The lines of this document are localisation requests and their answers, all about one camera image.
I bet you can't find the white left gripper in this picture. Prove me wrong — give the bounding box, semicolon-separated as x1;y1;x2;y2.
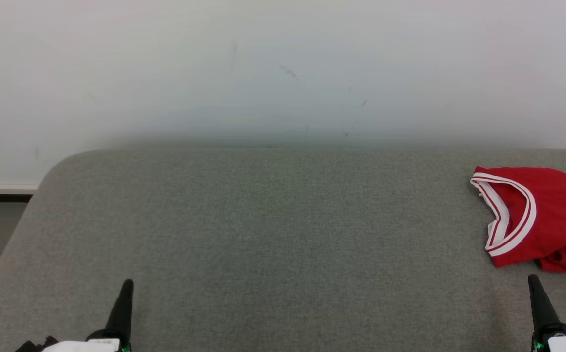
54;279;135;352

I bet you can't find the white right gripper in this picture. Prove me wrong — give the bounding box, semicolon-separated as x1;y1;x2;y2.
527;274;566;352

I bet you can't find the red white-sleeved jersey shirt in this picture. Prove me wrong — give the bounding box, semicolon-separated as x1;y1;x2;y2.
469;166;566;269

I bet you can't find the grey fabric sofa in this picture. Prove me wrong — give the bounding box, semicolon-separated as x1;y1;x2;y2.
0;147;566;352

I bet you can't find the white wall baseboard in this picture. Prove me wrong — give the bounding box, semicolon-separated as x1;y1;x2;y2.
0;183;39;196

